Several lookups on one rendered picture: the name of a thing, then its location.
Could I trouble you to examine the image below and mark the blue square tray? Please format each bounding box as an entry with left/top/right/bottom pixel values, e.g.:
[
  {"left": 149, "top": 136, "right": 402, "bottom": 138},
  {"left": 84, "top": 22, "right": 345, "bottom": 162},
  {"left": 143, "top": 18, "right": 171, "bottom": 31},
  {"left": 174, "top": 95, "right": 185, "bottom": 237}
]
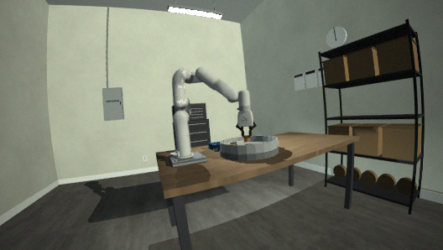
[{"left": 208, "top": 142, "right": 220, "bottom": 150}]

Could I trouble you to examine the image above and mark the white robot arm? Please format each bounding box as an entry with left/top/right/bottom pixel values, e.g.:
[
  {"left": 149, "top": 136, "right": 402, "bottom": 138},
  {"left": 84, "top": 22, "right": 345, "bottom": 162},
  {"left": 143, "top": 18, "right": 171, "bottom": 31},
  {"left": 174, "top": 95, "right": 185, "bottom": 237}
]
[{"left": 170, "top": 67, "right": 251, "bottom": 159}]

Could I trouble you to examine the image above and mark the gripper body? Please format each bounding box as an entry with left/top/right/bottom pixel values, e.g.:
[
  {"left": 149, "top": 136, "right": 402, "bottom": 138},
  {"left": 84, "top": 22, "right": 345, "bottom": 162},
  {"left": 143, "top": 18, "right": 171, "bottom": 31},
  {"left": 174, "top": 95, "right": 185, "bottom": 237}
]
[{"left": 237, "top": 110, "right": 253, "bottom": 127}]

